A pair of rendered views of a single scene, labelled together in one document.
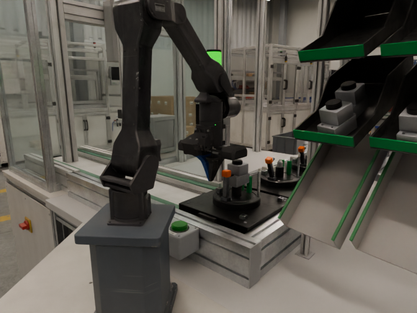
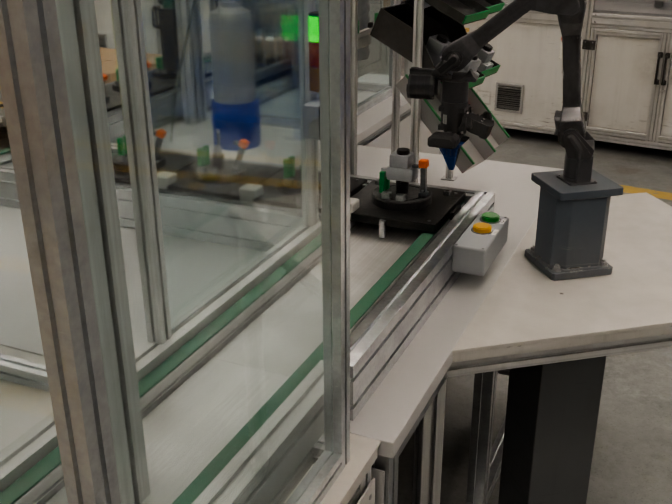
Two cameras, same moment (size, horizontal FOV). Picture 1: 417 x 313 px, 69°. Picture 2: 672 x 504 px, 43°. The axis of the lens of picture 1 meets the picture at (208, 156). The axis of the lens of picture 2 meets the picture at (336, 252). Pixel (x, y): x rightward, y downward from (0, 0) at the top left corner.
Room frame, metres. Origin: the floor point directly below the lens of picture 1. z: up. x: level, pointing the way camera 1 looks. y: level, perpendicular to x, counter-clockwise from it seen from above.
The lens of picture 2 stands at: (1.54, 1.66, 1.64)
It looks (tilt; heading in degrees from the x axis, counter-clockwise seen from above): 23 degrees down; 253
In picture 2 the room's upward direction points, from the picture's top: straight up
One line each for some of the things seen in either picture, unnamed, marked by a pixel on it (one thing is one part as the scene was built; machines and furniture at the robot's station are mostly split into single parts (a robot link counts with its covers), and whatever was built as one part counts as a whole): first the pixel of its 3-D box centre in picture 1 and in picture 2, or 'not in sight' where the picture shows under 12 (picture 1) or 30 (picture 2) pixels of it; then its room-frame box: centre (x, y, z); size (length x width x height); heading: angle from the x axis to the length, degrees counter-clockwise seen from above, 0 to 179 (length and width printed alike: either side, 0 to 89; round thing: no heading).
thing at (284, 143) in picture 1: (311, 148); not in sight; (2.78, -0.97, 0.73); 0.62 x 0.42 x 0.23; 49
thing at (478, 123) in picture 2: (198, 141); (478, 122); (0.70, 0.02, 1.17); 0.07 x 0.07 x 0.06; 52
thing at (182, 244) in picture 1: (161, 230); (481, 242); (0.73, 0.12, 0.93); 0.21 x 0.07 x 0.06; 49
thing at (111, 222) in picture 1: (130, 202); (577, 166); (0.52, 0.14, 1.09); 0.07 x 0.07 x 0.06; 86
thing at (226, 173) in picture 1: (228, 182); (420, 175); (0.80, -0.05, 1.04); 0.04 x 0.02 x 0.08; 139
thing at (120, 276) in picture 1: (133, 266); (571, 223); (0.52, 0.15, 0.96); 0.15 x 0.15 x 0.20; 86
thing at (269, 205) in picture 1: (236, 204); (401, 204); (0.83, -0.08, 0.96); 0.24 x 0.24 x 0.02; 49
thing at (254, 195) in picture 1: (236, 198); (402, 196); (0.83, -0.08, 0.98); 0.14 x 0.14 x 0.02
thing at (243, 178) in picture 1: (239, 171); (398, 163); (0.84, -0.09, 1.06); 0.08 x 0.04 x 0.07; 139
